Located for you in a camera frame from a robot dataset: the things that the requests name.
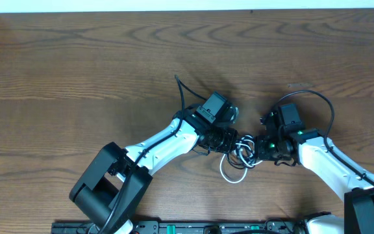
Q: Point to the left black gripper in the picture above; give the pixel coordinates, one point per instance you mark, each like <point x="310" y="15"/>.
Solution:
<point x="231" y="140"/>

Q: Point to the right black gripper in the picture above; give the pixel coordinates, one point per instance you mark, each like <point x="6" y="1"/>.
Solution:
<point x="260" y="147"/>

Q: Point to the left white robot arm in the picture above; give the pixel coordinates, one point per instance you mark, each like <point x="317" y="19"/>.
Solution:
<point x="114" y="183"/>

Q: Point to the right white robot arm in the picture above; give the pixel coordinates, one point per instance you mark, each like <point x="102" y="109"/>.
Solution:
<point x="353" y="184"/>

